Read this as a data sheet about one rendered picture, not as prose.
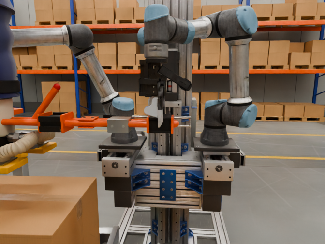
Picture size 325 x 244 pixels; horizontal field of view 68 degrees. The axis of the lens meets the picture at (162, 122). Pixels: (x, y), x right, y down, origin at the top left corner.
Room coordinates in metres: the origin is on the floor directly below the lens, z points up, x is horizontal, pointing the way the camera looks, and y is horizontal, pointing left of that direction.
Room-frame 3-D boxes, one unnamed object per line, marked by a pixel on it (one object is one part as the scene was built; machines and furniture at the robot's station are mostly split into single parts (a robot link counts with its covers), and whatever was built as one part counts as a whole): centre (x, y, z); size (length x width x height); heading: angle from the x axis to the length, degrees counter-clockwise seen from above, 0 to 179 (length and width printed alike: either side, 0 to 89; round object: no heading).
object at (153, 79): (0.78, 0.03, 1.38); 0.09 x 0.08 x 0.12; 86
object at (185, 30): (0.86, -0.04, 1.54); 0.11 x 0.11 x 0.08; 44
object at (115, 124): (0.78, 0.14, 1.23); 0.07 x 0.07 x 0.04; 87
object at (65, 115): (0.79, 0.36, 1.24); 0.10 x 0.08 x 0.06; 177
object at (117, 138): (1.30, 0.21, 1.09); 0.15 x 0.15 x 0.10
